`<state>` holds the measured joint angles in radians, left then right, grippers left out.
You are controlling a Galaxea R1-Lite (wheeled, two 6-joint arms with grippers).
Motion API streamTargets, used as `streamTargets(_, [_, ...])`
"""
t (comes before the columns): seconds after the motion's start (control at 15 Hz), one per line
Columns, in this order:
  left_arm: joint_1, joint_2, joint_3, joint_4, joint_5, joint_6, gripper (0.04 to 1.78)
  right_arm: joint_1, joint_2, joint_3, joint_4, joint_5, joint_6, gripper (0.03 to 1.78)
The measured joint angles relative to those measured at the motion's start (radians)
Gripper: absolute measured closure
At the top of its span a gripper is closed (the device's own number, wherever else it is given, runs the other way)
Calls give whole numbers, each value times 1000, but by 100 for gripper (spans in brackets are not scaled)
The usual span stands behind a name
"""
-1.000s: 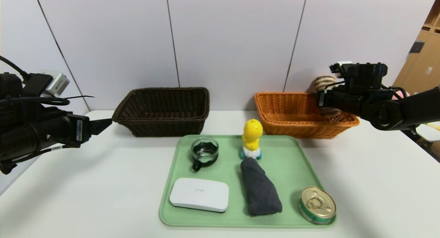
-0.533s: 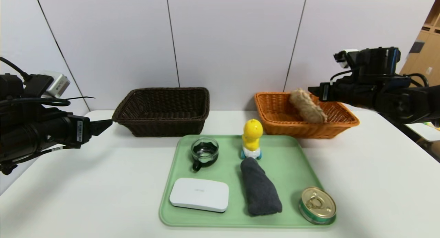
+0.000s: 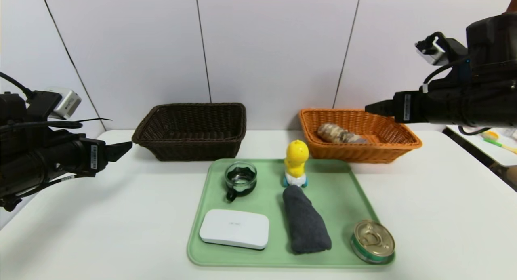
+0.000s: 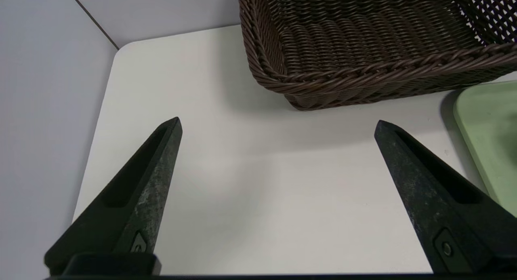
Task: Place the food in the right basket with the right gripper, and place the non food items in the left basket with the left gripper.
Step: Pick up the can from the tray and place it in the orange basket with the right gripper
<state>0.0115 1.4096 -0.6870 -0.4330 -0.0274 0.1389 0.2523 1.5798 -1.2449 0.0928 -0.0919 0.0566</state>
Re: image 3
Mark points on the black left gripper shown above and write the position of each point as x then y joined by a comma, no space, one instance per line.
95,156

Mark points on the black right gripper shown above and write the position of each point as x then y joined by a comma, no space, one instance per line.
405,106

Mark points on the brown striped bread roll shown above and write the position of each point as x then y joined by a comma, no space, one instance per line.
339,133

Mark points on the green labelled cat food can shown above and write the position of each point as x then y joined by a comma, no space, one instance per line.
372,241

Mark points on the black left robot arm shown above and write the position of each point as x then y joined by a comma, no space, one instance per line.
36,163

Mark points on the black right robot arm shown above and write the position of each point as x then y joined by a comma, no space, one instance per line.
484,98

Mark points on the orange wicker basket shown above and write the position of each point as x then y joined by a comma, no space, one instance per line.
355,152

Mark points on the dark brown wicker basket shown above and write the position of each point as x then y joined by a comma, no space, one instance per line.
190,150

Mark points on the yellow duck toy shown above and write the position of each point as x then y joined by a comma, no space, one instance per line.
295,156

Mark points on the yellow and green toothbrush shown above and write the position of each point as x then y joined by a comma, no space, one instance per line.
496,143

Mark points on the white side table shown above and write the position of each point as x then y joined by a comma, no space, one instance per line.
494,152

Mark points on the glass cup with black holder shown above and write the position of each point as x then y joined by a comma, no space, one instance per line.
240,179

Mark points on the dark grey rolled towel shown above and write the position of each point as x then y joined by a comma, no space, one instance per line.
305,222

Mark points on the white rectangular box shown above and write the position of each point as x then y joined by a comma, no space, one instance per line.
234,228

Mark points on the light green plastic tray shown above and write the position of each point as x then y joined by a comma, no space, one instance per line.
270,207

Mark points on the light wooden cabinet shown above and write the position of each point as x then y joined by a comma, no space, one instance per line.
513,4

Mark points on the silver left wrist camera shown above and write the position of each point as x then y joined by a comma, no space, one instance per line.
66,104

